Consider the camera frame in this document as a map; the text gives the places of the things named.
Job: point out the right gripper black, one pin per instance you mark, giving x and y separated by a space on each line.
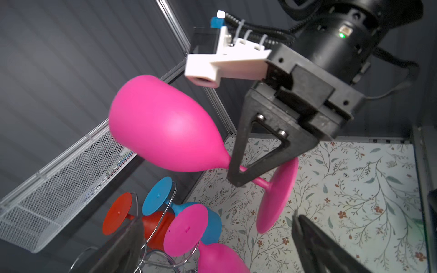
296 105

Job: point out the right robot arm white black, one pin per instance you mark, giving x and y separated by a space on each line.
340 36

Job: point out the pink wine glass front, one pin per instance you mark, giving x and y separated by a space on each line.
185 233

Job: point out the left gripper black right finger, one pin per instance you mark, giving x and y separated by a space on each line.
318 253

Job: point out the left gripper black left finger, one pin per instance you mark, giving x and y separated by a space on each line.
121 254

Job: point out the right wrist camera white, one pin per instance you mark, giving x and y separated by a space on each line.
228 48

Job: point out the pink wine glass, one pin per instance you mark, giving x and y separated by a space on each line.
166 127
185 233

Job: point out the chrome wine glass rack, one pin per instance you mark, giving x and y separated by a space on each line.
155 224

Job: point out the white mesh wall basket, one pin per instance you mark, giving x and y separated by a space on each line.
34 214

